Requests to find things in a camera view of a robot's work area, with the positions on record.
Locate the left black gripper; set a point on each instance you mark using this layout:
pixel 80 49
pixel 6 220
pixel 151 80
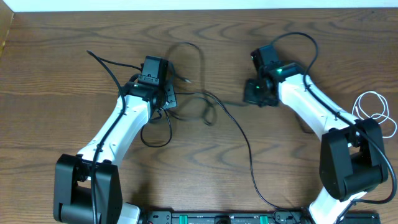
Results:
pixel 173 101

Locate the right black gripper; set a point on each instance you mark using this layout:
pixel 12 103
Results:
pixel 249 97

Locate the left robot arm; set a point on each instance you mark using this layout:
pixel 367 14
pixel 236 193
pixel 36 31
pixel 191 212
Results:
pixel 87 186

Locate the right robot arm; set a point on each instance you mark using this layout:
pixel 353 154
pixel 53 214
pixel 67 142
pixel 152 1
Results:
pixel 352 161

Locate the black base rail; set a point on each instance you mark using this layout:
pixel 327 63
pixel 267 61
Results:
pixel 279 216

